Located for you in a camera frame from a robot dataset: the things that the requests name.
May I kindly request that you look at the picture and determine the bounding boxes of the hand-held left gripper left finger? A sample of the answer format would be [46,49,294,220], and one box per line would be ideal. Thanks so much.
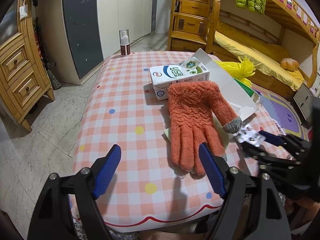
[29,144,122,240]

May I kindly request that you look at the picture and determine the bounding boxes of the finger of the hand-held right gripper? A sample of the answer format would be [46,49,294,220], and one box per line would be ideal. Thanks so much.
[259,130,313,155]
[241,145,304,173]

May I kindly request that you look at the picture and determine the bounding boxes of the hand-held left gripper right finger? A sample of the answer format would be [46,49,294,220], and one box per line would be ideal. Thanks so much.
[198,142,292,240]

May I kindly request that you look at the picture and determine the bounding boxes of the silver pill blister pack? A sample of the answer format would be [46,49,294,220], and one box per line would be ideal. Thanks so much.
[234,124,267,148]

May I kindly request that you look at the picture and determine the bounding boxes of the orange knitted glove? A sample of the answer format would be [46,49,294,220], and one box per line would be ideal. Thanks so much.
[167,81,242,177]

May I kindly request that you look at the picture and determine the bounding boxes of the white cardboard box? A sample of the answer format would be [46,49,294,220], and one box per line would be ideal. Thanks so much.
[191,48,260,120]

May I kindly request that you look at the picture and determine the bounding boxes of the white green milk carton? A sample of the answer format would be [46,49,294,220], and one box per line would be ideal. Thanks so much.
[149,58,209,101]

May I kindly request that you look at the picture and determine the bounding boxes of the colourful play mat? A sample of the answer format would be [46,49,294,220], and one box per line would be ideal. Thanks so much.
[250,81,310,140]

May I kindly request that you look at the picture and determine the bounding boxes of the small grey cabinet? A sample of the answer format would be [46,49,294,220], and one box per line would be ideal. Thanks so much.
[293,82,315,128]

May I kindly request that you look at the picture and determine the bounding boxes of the green white packet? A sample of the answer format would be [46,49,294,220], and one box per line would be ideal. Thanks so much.
[234,77,260,103]

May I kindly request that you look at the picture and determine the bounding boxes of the pink checkered tablecloth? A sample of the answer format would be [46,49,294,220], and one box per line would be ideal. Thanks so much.
[72,51,288,235]

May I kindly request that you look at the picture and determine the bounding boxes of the orange plush toy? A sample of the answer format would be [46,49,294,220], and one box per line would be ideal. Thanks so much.
[279,58,300,70]

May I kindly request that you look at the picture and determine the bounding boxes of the yellow shredded plastic bundle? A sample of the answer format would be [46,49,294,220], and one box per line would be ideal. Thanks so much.
[215,56,256,87]

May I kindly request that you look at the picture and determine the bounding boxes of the yellow mattress sheet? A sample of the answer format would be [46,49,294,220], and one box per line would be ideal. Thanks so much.
[214,21,305,92]

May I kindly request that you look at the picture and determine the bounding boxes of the maroon spray bottle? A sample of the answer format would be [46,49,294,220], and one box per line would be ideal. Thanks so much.
[119,29,131,57]

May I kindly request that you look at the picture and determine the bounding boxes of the wooden dresser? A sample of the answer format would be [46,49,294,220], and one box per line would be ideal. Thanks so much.
[0,0,55,132]

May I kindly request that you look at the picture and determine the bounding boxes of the wooden bunk bed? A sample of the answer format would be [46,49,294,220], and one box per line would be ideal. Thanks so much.
[205,0,320,100]

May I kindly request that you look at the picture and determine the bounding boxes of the wooden staircase drawers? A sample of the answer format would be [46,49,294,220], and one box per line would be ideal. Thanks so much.
[170,0,220,53]

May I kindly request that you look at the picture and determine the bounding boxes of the white and grey wardrobe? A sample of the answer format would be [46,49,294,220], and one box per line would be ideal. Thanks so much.
[35,0,160,85]

